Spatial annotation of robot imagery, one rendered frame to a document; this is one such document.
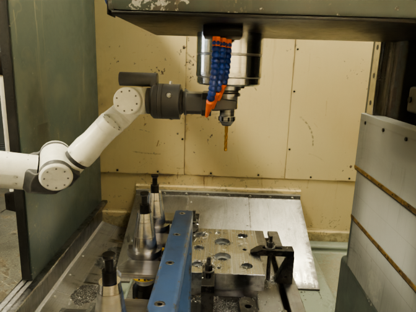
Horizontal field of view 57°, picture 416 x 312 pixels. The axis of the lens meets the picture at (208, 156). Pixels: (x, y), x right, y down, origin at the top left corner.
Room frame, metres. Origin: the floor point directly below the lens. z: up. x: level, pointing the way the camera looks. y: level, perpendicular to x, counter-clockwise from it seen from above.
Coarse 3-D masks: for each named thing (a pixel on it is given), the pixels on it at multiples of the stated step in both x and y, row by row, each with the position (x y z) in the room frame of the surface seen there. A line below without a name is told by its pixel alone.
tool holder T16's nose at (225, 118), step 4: (220, 112) 0.95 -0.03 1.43; (224, 112) 0.94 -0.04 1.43; (228, 112) 0.94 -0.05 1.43; (232, 112) 0.94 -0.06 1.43; (220, 116) 0.95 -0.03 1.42; (224, 116) 0.94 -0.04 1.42; (228, 116) 0.94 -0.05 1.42; (232, 116) 0.94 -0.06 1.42; (220, 120) 0.94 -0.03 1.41; (224, 120) 0.94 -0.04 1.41; (228, 120) 0.94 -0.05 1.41; (232, 120) 0.94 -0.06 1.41; (224, 124) 0.94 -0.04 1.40; (228, 124) 0.94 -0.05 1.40
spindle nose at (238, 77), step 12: (252, 36) 0.89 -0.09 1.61; (204, 48) 0.90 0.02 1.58; (240, 48) 0.88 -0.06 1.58; (252, 48) 0.89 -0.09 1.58; (204, 60) 0.90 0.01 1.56; (240, 60) 0.88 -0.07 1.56; (252, 60) 0.89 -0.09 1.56; (204, 72) 0.90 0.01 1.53; (240, 72) 0.88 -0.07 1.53; (252, 72) 0.90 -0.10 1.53; (204, 84) 0.91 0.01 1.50; (228, 84) 0.88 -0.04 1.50; (240, 84) 0.88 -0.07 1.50; (252, 84) 0.90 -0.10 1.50
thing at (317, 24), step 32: (128, 0) 0.64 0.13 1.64; (160, 0) 0.63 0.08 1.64; (192, 0) 0.63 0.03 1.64; (224, 0) 0.63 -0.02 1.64; (256, 0) 0.63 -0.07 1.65; (288, 0) 0.63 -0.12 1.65; (320, 0) 0.63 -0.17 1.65; (352, 0) 0.63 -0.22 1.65; (384, 0) 0.63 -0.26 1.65; (160, 32) 0.98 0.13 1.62; (192, 32) 0.95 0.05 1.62; (256, 32) 0.89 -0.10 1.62; (288, 32) 0.87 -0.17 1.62; (320, 32) 0.85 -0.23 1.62; (352, 32) 0.82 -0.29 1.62; (384, 32) 0.80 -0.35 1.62
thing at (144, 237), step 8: (144, 216) 0.61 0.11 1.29; (152, 216) 0.63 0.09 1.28; (136, 224) 0.62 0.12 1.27; (144, 224) 0.61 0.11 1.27; (152, 224) 0.62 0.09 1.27; (136, 232) 0.61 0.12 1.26; (144, 232) 0.61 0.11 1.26; (152, 232) 0.62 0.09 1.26; (136, 240) 0.61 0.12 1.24; (144, 240) 0.61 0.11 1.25; (152, 240) 0.61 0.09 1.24; (136, 248) 0.61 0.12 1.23; (144, 248) 0.60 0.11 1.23; (152, 248) 0.61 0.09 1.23
